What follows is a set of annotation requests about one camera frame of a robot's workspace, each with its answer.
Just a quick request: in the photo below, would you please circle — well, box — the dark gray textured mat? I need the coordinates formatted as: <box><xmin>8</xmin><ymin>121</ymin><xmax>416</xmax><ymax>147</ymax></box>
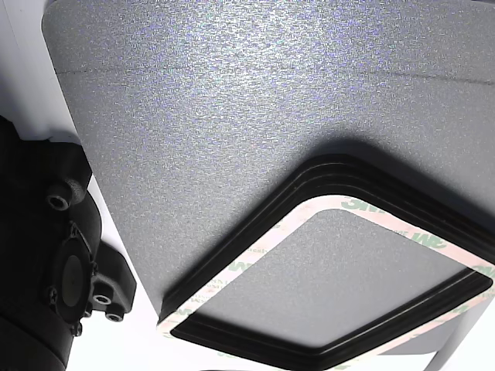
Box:
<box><xmin>41</xmin><ymin>0</ymin><xmax>495</xmax><ymax>371</ymax></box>

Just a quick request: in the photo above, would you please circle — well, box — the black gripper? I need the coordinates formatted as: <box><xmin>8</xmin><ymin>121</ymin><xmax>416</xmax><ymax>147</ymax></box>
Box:
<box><xmin>0</xmin><ymin>114</ymin><xmax>138</xmax><ymax>371</ymax></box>

